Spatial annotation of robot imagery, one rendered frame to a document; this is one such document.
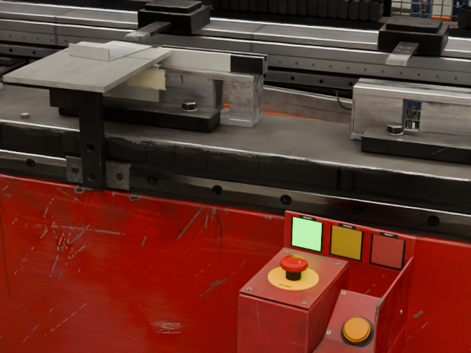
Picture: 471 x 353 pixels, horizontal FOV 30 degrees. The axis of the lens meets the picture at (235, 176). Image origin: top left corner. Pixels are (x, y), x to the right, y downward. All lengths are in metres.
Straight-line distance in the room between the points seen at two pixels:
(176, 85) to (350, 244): 0.49
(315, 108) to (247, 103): 1.81
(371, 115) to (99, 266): 0.57
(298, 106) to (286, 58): 1.59
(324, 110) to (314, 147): 1.86
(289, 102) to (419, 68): 1.69
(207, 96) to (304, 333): 0.55
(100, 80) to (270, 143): 0.31
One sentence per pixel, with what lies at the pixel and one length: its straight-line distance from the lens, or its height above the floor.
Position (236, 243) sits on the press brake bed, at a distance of 1.52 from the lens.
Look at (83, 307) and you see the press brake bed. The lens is 1.72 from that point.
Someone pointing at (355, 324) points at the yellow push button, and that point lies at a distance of 1.25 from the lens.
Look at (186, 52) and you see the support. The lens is 1.59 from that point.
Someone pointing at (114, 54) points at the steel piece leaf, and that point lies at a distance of 1.55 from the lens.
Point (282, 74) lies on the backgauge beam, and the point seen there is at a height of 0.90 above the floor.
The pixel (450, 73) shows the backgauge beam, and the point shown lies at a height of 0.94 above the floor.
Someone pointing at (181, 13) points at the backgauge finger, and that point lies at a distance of 1.80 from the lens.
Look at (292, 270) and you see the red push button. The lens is 1.22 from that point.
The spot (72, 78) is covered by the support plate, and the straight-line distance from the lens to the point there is 1.42.
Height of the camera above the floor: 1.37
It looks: 21 degrees down
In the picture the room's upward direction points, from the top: 1 degrees clockwise
